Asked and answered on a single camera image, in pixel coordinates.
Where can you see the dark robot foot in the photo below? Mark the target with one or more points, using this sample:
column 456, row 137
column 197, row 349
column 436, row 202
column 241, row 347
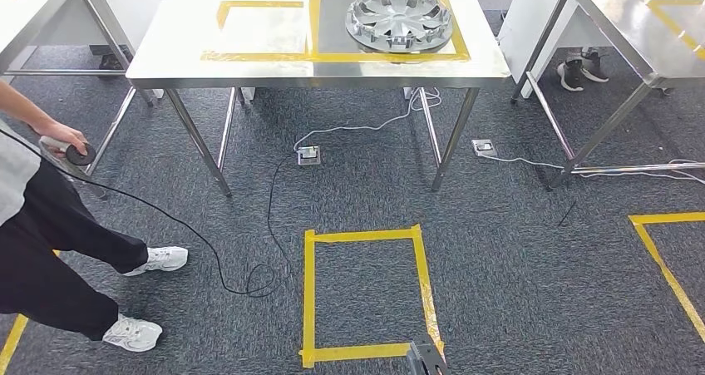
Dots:
column 427, row 361

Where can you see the silver plastic wheel hubcap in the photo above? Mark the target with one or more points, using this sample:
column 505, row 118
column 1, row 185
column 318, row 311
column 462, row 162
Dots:
column 399, row 22

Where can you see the black round handheld controller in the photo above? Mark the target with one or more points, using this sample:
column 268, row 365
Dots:
column 82, row 155

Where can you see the black equipment base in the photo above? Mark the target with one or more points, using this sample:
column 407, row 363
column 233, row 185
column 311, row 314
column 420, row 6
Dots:
column 110, row 61

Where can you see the metal floor socket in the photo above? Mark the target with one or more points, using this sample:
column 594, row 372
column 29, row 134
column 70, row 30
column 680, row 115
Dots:
column 309, row 156
column 484, row 148

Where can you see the yellow floor tape marking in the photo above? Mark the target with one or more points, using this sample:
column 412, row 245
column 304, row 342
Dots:
column 666, row 217
column 308, row 295

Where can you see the steel workbench table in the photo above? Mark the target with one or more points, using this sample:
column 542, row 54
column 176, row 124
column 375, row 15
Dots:
column 617, row 14
column 27, row 3
column 176, row 36

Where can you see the white partition panel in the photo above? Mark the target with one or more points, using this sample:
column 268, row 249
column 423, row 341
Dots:
column 132, row 3
column 523, row 20

